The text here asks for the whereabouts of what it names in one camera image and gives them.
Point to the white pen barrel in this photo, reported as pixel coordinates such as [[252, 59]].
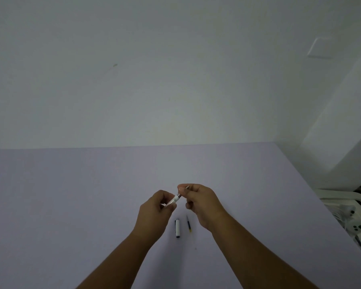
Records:
[[173, 200]]

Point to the black pen refill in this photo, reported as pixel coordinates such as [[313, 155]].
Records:
[[188, 224]]

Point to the person's right forearm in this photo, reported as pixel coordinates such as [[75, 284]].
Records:
[[255, 258]]

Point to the white pen cap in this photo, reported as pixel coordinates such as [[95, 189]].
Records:
[[177, 228]]

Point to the person's left forearm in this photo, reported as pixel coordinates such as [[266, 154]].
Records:
[[117, 264]]

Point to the person's right hand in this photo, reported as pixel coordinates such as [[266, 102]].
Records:
[[206, 206]]

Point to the white black spotted cloth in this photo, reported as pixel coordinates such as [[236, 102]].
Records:
[[356, 225]]

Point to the person's left hand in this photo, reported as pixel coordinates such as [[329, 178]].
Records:
[[150, 218]]

